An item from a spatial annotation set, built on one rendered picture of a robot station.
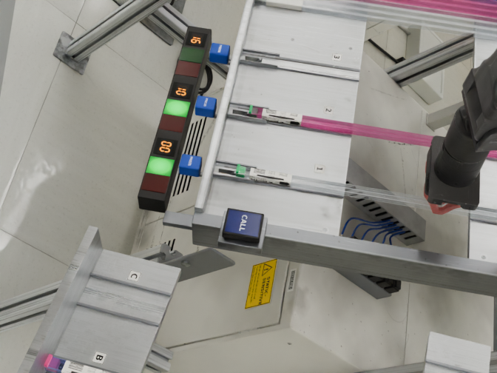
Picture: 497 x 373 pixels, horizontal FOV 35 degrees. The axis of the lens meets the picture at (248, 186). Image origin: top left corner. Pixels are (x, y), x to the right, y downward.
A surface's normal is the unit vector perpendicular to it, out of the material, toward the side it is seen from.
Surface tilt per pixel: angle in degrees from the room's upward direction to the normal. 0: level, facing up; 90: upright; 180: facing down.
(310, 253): 90
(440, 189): 44
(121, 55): 0
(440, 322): 0
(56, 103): 0
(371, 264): 90
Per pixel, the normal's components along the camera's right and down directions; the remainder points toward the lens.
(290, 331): -0.18, 0.83
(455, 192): 0.04, -0.54
